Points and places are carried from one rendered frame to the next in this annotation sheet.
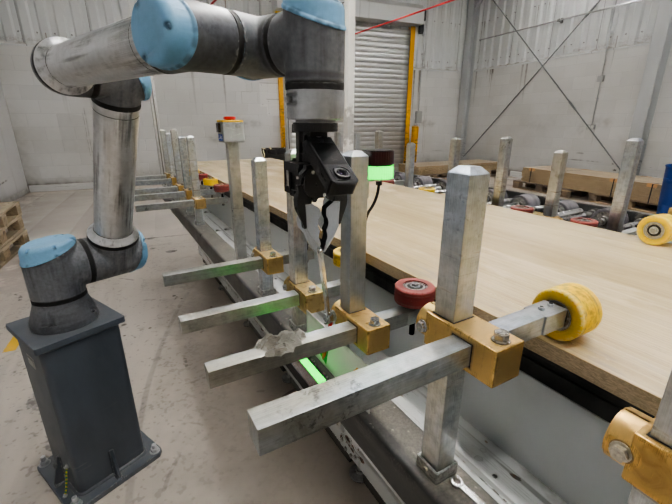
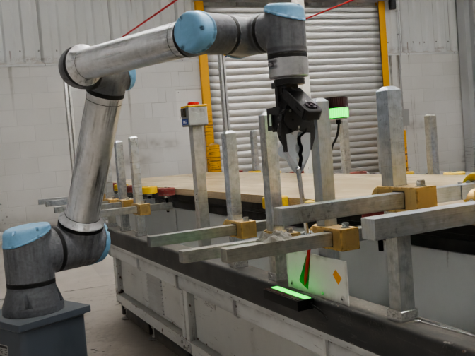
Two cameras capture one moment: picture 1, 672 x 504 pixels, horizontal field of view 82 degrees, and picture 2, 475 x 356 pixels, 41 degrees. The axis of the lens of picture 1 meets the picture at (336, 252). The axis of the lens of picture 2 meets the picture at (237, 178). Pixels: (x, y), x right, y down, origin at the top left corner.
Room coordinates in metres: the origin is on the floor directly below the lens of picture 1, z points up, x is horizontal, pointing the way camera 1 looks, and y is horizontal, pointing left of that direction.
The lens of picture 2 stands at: (-0.80, 0.06, 1.08)
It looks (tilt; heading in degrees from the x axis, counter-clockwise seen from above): 3 degrees down; 4
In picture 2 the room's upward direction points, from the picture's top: 4 degrees counter-clockwise
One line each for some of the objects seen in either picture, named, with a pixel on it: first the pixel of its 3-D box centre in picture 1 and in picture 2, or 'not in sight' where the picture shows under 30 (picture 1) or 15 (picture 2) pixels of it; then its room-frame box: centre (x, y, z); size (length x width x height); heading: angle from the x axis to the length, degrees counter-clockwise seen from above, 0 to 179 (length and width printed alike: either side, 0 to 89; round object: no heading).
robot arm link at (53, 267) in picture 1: (56, 265); (30, 251); (1.13, 0.88, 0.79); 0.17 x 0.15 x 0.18; 140
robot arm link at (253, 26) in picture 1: (258, 47); (245, 36); (0.70, 0.13, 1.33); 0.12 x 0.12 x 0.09; 50
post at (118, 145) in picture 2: (186, 180); (121, 189); (2.19, 0.85, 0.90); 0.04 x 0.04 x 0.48; 30
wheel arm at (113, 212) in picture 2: (183, 204); (125, 211); (1.90, 0.77, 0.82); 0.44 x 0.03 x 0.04; 120
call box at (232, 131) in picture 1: (230, 132); (194, 116); (1.34, 0.35, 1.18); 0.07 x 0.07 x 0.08; 30
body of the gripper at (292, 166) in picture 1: (313, 161); (288, 106); (0.64, 0.04, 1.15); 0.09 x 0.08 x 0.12; 30
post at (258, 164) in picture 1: (263, 238); (234, 208); (1.11, 0.22, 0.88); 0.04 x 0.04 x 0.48; 30
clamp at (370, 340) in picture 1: (359, 323); (333, 236); (0.66, -0.05, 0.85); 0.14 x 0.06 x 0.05; 30
